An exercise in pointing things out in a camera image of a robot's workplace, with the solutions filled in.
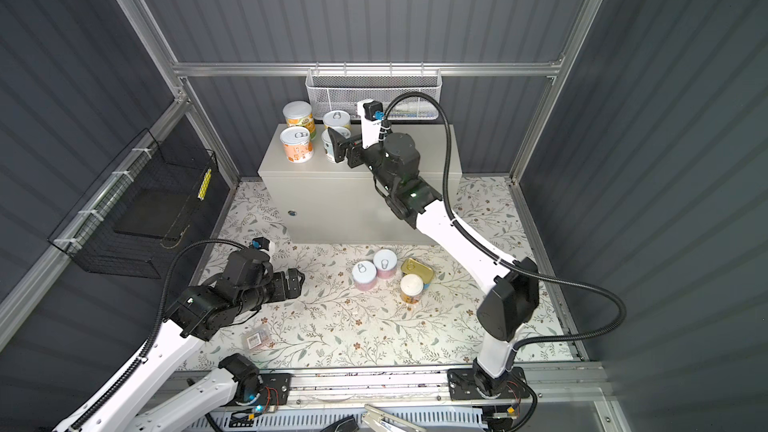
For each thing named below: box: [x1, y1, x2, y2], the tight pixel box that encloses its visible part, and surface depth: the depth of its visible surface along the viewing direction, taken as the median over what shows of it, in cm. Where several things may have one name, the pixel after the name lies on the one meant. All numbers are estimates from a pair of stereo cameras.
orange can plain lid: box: [400, 274, 424, 304], surface depth 86 cm
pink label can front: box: [352, 260, 377, 291], surface depth 91 cm
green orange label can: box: [282, 100, 317, 140], surface depth 80 cm
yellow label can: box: [323, 110, 351, 130], surface depth 82 cm
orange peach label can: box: [280, 126, 314, 164], surface depth 77 cm
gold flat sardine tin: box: [400, 257, 434, 284], surface depth 93 cm
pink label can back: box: [373, 249, 398, 279], surface depth 93 cm
